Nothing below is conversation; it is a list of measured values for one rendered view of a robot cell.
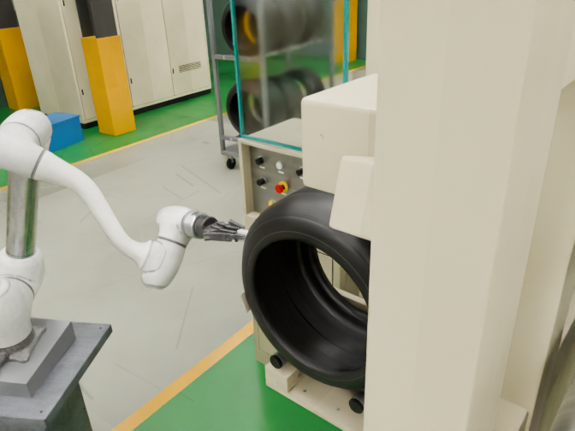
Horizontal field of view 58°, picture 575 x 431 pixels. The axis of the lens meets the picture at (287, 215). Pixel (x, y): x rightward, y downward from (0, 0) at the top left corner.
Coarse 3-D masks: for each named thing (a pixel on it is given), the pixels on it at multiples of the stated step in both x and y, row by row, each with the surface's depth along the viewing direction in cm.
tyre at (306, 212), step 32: (320, 192) 130; (256, 224) 138; (288, 224) 126; (320, 224) 121; (256, 256) 138; (288, 256) 165; (352, 256) 117; (256, 288) 146; (288, 288) 165; (320, 288) 167; (256, 320) 150; (288, 320) 160; (320, 320) 165; (352, 320) 163; (288, 352) 145; (320, 352) 155; (352, 352) 155; (352, 384) 133
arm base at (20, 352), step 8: (32, 328) 190; (40, 328) 196; (32, 336) 189; (40, 336) 194; (24, 344) 186; (32, 344) 189; (0, 352) 182; (8, 352) 183; (16, 352) 184; (24, 352) 185; (0, 360) 180; (8, 360) 184; (16, 360) 183; (24, 360) 183
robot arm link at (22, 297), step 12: (0, 288) 176; (12, 288) 179; (24, 288) 187; (0, 300) 175; (12, 300) 178; (24, 300) 184; (0, 312) 175; (12, 312) 178; (24, 312) 183; (0, 324) 177; (12, 324) 179; (24, 324) 184; (0, 336) 179; (12, 336) 181; (24, 336) 185; (0, 348) 182
